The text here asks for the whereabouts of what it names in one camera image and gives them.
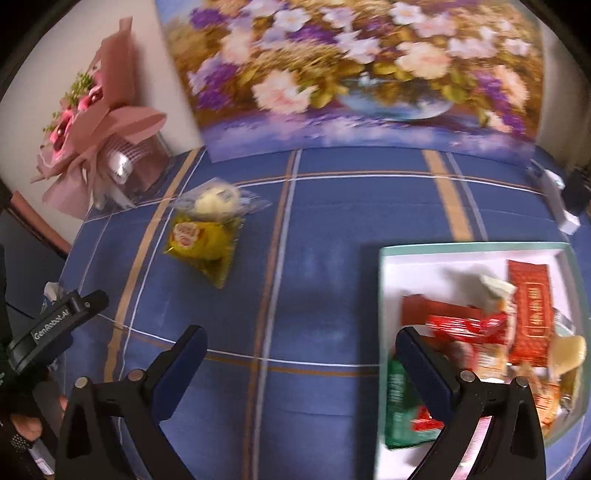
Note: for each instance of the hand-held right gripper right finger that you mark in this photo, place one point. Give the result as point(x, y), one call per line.
point(422, 369)

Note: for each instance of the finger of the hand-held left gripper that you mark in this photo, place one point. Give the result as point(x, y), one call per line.
point(78, 307)

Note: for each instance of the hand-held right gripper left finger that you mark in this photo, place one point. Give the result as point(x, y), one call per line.
point(180, 369)

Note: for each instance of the bright green snack packet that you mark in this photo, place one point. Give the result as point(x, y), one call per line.
point(397, 401)

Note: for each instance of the red printed snack packet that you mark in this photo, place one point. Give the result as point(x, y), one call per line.
point(461, 325)

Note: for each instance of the tan printed snack packet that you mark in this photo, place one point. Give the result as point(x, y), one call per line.
point(489, 362)

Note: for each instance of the pink snack packet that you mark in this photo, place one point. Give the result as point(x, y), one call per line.
point(482, 429)

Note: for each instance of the white tray with teal rim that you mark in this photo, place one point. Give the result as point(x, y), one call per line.
point(415, 272)

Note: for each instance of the long red snack packet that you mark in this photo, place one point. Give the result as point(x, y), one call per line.
point(531, 314)

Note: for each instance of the orange snack packet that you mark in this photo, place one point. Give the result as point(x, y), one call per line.
point(542, 399)

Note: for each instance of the white jelly cup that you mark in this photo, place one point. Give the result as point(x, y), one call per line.
point(568, 353)

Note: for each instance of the person's left hand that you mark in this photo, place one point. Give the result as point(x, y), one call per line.
point(25, 427)

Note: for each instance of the red snack box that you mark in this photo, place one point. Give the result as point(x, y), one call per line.
point(415, 309)

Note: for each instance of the yellow snack packet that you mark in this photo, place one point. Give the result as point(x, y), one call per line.
point(198, 240)

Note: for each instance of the blue plaid tablecloth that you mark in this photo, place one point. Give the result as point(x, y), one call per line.
point(314, 286)

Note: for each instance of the clear-wrapped white candy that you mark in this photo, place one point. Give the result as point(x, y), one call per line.
point(212, 198)

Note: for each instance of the pink wrapped flower bouquet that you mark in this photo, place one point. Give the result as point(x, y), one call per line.
point(92, 120)

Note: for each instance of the white power strip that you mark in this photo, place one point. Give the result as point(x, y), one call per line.
point(556, 203)

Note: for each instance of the floral painting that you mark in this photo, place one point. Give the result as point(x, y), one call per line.
point(346, 69)

